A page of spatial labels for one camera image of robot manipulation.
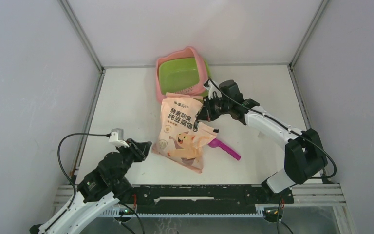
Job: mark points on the magenta plastic scoop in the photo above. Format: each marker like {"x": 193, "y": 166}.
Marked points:
{"x": 215, "y": 143}

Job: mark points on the cat litter bag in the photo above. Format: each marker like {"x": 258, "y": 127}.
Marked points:
{"x": 182, "y": 137}

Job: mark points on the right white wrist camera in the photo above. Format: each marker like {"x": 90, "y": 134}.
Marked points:
{"x": 212, "y": 88}

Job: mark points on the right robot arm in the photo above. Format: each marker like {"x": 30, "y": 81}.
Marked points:
{"x": 304, "y": 155}

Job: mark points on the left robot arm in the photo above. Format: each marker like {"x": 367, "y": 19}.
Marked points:
{"x": 99, "y": 190}

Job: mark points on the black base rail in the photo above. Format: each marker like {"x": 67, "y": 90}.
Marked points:
{"x": 202, "y": 199}

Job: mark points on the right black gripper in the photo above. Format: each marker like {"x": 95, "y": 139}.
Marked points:
{"x": 206, "y": 113}

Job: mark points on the pink green litter box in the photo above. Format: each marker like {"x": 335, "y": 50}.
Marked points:
{"x": 182, "y": 72}

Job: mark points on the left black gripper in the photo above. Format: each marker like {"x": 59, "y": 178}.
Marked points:
{"x": 140, "y": 149}

